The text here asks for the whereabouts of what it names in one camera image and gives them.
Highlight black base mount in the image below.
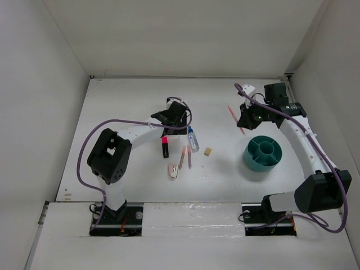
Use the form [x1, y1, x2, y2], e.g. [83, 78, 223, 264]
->
[89, 202, 144, 237]
[238, 203, 297, 236]

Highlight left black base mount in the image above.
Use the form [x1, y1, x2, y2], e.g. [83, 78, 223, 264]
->
[89, 202, 144, 237]

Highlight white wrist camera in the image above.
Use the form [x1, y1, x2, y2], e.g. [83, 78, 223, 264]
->
[166, 97, 183, 109]
[241, 84, 256, 108]

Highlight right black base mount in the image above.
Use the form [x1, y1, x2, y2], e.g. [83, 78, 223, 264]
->
[238, 203, 297, 236]

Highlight orange pen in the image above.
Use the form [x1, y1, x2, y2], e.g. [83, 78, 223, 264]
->
[178, 146, 187, 170]

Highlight small clear spray bottle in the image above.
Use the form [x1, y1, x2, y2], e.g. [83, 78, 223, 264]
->
[188, 126, 200, 152]

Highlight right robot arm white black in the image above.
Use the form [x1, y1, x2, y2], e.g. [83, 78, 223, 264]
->
[234, 83, 352, 222]

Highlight pink mini stapler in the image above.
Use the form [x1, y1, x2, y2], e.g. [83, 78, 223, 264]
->
[168, 164, 178, 180]

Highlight tan eraser block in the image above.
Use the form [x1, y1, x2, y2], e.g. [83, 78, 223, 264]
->
[204, 148, 212, 156]

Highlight red white pen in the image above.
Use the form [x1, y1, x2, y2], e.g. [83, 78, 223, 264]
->
[227, 105, 246, 136]

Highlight purple cable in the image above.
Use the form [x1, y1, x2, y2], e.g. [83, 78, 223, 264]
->
[77, 96, 195, 234]
[234, 83, 351, 233]

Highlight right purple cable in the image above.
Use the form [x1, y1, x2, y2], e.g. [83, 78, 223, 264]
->
[234, 83, 351, 233]

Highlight teal round compartment organizer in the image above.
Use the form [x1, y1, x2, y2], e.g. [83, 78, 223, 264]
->
[243, 136, 282, 173]

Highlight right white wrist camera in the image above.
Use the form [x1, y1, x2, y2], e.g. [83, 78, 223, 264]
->
[241, 84, 256, 108]

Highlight pink purple pen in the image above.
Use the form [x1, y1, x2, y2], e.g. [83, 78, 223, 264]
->
[187, 145, 192, 169]

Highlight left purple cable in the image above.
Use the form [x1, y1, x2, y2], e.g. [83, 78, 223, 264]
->
[77, 96, 195, 234]

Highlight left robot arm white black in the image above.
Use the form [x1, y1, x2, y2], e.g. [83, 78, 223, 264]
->
[87, 97, 192, 223]

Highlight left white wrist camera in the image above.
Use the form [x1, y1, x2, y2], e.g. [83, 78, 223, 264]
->
[166, 97, 183, 109]

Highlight pink capped black highlighter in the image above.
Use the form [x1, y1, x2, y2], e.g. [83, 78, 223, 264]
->
[161, 137, 169, 159]

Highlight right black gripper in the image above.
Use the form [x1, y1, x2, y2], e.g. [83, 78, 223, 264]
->
[237, 98, 273, 130]

